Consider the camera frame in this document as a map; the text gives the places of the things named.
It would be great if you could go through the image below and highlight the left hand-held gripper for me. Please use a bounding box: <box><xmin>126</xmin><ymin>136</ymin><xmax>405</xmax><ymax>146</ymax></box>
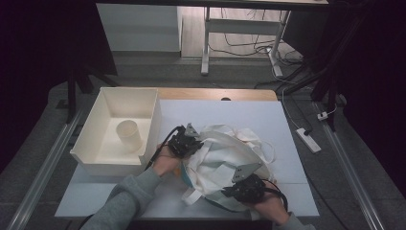
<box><xmin>167</xmin><ymin>122</ymin><xmax>206</xmax><ymax>159</ymax></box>

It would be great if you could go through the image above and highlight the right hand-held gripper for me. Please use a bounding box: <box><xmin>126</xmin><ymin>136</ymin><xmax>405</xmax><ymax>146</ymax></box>
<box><xmin>221</xmin><ymin>162</ymin><xmax>266</xmax><ymax>204</ymax></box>

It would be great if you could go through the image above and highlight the white patterned cloth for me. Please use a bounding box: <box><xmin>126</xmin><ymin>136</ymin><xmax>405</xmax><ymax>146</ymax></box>
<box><xmin>179</xmin><ymin>123</ymin><xmax>280</xmax><ymax>214</ymax></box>

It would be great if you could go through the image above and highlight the white plastic bin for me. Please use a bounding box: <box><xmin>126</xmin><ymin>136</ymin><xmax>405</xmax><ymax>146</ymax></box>
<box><xmin>69</xmin><ymin>86</ymin><xmax>163</xmax><ymax>177</ymax></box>

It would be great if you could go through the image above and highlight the person's left hand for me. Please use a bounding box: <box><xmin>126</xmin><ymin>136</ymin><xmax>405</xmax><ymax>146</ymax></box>
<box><xmin>151</xmin><ymin>143</ymin><xmax>183</xmax><ymax>177</ymax></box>

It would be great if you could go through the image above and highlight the person's right hand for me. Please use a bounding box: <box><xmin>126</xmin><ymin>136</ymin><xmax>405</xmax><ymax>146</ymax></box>
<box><xmin>251</xmin><ymin>187</ymin><xmax>290</xmax><ymax>225</ymax></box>

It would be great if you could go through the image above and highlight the white cup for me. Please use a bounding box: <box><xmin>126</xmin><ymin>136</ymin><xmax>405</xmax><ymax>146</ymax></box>
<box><xmin>115</xmin><ymin>119</ymin><xmax>144</xmax><ymax>154</ymax></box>

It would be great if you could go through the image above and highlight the white power strip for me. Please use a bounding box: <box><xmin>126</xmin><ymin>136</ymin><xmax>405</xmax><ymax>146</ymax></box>
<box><xmin>295</xmin><ymin>126</ymin><xmax>323</xmax><ymax>154</ymax></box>

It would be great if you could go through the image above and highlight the white cabinet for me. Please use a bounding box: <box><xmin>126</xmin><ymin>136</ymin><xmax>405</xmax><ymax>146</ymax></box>
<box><xmin>95</xmin><ymin>3</ymin><xmax>184</xmax><ymax>53</ymax></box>

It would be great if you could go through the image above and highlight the black tripod stand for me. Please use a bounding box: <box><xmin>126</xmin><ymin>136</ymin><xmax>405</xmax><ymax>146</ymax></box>
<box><xmin>281</xmin><ymin>15</ymin><xmax>369</xmax><ymax>132</ymax></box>
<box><xmin>64</xmin><ymin>61</ymin><xmax>120</xmax><ymax>125</ymax></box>

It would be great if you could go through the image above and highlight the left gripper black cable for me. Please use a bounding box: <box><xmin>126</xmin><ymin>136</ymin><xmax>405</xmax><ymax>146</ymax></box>
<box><xmin>144</xmin><ymin>125</ymin><xmax>185</xmax><ymax>172</ymax></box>

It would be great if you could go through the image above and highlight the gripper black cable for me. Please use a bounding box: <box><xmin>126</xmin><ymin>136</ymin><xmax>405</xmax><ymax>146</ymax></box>
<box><xmin>144</xmin><ymin>125</ymin><xmax>185</xmax><ymax>172</ymax></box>
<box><xmin>261</xmin><ymin>177</ymin><xmax>290</xmax><ymax>213</ymax></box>

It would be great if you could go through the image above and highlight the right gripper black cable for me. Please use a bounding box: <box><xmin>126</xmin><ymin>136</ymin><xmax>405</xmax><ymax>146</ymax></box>
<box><xmin>261</xmin><ymin>177</ymin><xmax>290</xmax><ymax>213</ymax></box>

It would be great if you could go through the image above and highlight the white floor cable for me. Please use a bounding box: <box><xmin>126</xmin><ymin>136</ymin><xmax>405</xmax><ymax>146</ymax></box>
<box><xmin>271</xmin><ymin>65</ymin><xmax>304</xmax><ymax>130</ymax></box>

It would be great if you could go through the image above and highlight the aluminium floor rail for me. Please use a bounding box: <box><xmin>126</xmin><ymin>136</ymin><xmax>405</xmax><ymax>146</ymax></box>
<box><xmin>6</xmin><ymin>105</ymin><xmax>86</xmax><ymax>230</ymax></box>
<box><xmin>313</xmin><ymin>101</ymin><xmax>388</xmax><ymax>230</ymax></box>

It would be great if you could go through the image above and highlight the tangle of floor cables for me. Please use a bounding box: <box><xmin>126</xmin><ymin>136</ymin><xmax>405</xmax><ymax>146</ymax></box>
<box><xmin>209</xmin><ymin>8</ymin><xmax>305</xmax><ymax>65</ymax></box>

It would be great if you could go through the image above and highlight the white metal desk frame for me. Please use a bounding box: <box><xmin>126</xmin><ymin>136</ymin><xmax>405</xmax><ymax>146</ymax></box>
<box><xmin>200</xmin><ymin>5</ymin><xmax>292</xmax><ymax>78</ymax></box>

